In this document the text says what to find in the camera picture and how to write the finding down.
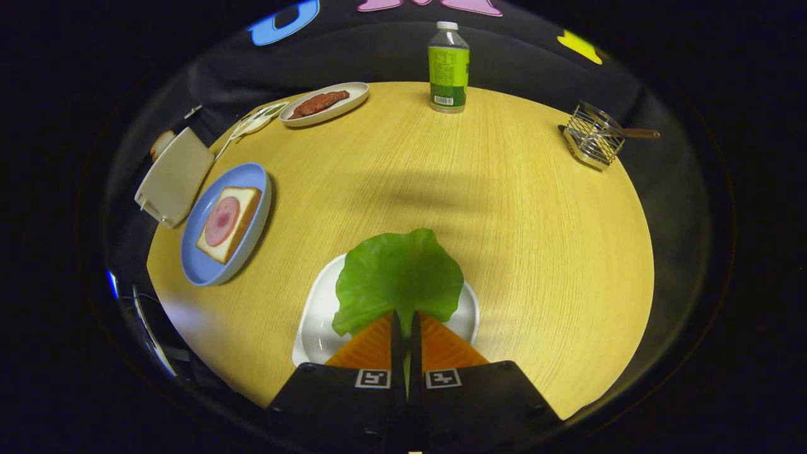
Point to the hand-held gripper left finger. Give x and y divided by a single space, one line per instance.
340 403

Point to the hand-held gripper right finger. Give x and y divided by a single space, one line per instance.
479 403

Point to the green lettuce leaf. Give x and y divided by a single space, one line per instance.
397 271

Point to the white square plate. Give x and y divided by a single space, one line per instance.
315 334

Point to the white bread slice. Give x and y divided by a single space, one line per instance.
243 236

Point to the blue plate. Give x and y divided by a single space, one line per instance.
202 265

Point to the pink ham slice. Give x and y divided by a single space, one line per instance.
222 221

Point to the white toaster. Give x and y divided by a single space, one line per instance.
173 176

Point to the white divided dish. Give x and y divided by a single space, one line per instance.
258 120

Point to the brown meat piece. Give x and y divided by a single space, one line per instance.
304 108
334 98

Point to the small round beige plate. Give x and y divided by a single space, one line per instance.
356 91

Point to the green label plastic bottle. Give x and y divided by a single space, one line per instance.
449 69

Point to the black backdrop cloth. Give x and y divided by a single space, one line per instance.
378 50

